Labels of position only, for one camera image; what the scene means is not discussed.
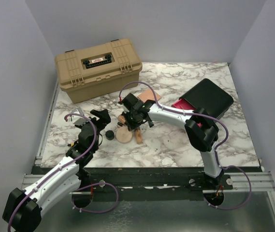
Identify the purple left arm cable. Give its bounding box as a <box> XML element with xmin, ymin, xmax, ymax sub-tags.
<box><xmin>7</xmin><ymin>113</ymin><xmax>120</xmax><ymax>232</ymax></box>

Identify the beige concealer tube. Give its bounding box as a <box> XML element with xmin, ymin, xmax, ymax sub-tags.
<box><xmin>134</xmin><ymin>127</ymin><xmax>143</xmax><ymax>144</ymax></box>

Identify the round wooden compact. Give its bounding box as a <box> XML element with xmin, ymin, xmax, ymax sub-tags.
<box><xmin>116</xmin><ymin>126</ymin><xmax>133</xmax><ymax>144</ymax></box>

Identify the pink top drawer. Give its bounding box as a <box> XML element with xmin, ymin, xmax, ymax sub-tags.
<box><xmin>172</xmin><ymin>99</ymin><xmax>195</xmax><ymax>111</ymax></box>

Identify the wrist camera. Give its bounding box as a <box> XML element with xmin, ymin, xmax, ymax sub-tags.
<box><xmin>68</xmin><ymin>107</ymin><xmax>85</xmax><ymax>127</ymax></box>
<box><xmin>121</xmin><ymin>93</ymin><xmax>139</xmax><ymax>110</ymax></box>

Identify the small black round jar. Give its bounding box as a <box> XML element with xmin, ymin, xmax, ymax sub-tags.
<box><xmin>105</xmin><ymin>130</ymin><xmax>115</xmax><ymax>141</ymax></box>

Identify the black makeup drawer organizer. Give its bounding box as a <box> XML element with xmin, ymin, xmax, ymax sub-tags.
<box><xmin>179</xmin><ymin>79</ymin><xmax>233</xmax><ymax>119</ymax></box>

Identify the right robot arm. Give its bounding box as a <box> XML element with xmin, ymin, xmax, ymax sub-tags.
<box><xmin>119</xmin><ymin>93</ymin><xmax>224</xmax><ymax>189</ymax></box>

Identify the aluminium extrusion frame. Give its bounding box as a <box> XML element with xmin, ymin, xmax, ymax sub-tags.
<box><xmin>9</xmin><ymin>82</ymin><xmax>97</xmax><ymax>232</ymax></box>

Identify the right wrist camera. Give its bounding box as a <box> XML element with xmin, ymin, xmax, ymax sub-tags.
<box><xmin>121</xmin><ymin>93</ymin><xmax>139</xmax><ymax>110</ymax></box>

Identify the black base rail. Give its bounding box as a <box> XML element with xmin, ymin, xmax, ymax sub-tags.
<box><xmin>30</xmin><ymin>165</ymin><xmax>234</xmax><ymax>203</ymax></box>

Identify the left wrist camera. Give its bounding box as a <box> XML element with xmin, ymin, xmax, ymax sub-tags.
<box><xmin>68</xmin><ymin>107</ymin><xmax>85</xmax><ymax>127</ymax></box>

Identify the tan plastic toolbox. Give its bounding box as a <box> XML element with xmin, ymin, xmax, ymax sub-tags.
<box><xmin>55</xmin><ymin>39</ymin><xmax>143</xmax><ymax>103</ymax></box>

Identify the square copper compact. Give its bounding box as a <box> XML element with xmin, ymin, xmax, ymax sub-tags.
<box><xmin>137</xmin><ymin>88</ymin><xmax>155</xmax><ymax>102</ymax></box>

